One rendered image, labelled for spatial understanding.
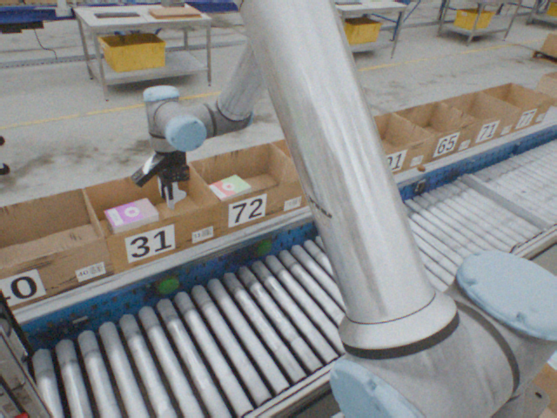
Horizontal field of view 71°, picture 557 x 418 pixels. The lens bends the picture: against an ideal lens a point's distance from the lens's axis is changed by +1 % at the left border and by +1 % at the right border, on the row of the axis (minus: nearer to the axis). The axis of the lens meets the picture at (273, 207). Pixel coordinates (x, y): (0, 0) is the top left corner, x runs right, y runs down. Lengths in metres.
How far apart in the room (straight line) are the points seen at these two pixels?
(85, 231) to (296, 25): 1.26
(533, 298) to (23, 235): 1.46
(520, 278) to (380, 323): 0.24
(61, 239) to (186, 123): 0.78
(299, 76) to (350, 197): 0.15
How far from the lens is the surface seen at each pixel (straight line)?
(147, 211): 1.51
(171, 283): 1.41
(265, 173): 1.82
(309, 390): 1.30
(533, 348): 0.62
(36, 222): 1.57
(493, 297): 0.59
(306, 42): 0.46
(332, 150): 0.44
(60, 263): 1.31
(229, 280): 1.51
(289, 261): 1.60
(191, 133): 0.98
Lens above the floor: 1.89
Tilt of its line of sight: 38 degrees down
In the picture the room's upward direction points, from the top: 6 degrees clockwise
